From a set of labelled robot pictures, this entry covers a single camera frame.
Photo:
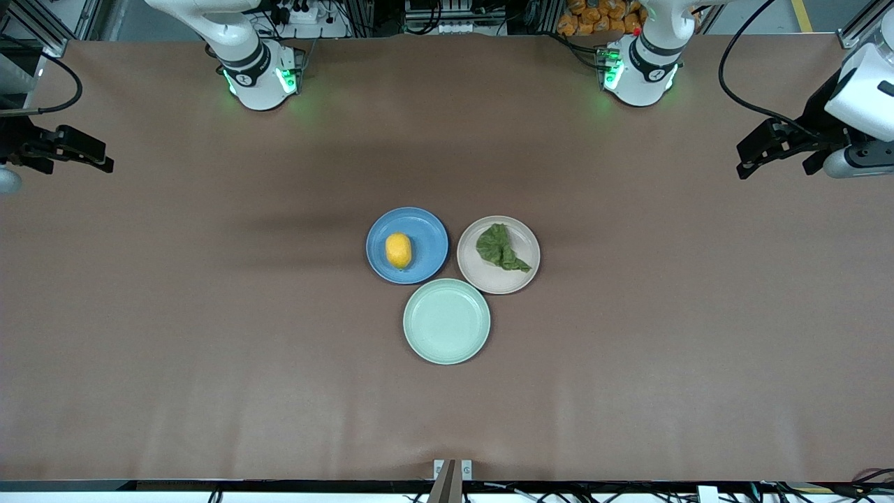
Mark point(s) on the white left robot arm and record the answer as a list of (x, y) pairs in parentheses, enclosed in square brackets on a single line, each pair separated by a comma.
[(649, 63)]

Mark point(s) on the mint green round plate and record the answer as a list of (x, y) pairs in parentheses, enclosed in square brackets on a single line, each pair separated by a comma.
[(446, 321)]

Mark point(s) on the brown table cover mat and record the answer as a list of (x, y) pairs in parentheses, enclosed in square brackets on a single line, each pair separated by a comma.
[(447, 419)]

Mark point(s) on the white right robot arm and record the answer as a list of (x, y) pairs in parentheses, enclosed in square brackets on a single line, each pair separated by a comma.
[(251, 70)]

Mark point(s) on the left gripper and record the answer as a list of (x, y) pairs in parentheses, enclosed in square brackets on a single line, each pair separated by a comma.
[(818, 115)]

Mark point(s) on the yellow lemon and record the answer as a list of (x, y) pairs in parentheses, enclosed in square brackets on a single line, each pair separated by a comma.
[(399, 251)]

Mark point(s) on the beige round plate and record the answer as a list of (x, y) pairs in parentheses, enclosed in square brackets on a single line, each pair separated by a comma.
[(489, 279)]

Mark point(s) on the small metal bracket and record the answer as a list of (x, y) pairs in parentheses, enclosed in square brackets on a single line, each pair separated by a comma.
[(466, 469)]

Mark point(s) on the green lettuce leaf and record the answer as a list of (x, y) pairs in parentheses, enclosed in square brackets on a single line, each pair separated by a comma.
[(497, 248)]

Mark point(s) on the bag of oranges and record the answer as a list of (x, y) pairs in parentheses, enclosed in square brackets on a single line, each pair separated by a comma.
[(594, 17)]

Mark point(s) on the blue round plate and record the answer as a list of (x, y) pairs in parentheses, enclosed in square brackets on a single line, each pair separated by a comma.
[(426, 237)]

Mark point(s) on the white power strip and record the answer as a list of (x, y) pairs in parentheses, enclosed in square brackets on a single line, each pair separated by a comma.
[(304, 12)]

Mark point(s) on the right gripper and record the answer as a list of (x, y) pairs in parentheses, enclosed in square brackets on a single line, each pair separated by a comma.
[(15, 136)]

